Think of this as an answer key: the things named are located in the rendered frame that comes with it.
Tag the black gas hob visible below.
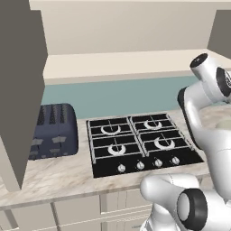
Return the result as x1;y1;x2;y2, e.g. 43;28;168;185
86;112;205;180

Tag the dark blue toaster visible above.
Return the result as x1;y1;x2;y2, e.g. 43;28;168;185
28;103;79;161

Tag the beige range hood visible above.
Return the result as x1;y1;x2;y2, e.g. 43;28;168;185
29;0;231;86

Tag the beige drawer front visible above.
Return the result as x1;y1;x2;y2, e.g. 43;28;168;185
100;187;153;215
102;210;155;231

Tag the beige cupboard door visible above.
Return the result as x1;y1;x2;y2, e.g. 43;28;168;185
0;204;58;231
52;195;103;231

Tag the grey wall cabinet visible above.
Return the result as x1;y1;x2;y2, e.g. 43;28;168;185
0;0;49;194
207;9;231;60

